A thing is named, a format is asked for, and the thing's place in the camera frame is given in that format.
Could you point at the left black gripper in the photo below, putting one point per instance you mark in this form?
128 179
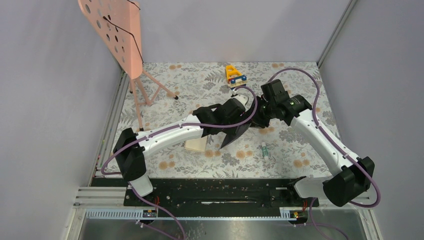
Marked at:
231 131

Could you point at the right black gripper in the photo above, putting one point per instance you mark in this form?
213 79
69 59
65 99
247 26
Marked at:
258 122

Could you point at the beige lined letter paper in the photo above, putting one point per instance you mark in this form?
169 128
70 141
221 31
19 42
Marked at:
196 145

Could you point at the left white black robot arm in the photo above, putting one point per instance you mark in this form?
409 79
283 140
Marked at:
132 149

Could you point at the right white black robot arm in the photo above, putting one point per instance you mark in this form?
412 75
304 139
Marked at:
351 175

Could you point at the green white glue stick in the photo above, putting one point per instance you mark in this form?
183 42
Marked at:
265 152

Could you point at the yellow blue toy car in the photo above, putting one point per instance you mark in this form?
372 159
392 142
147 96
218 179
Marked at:
234 77

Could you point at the floral patterned table mat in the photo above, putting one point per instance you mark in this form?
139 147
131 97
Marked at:
200 84

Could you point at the pink perforated music stand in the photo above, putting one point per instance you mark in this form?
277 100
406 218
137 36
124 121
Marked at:
118 23

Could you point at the white slotted cable duct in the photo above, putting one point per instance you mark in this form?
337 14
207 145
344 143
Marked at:
153 214

